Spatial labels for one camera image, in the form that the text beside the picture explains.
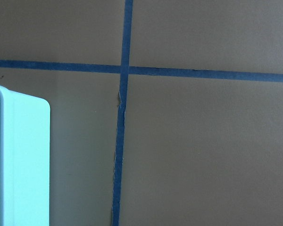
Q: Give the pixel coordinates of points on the turquoise plastic bin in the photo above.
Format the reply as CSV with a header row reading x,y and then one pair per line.
x,y
24,159

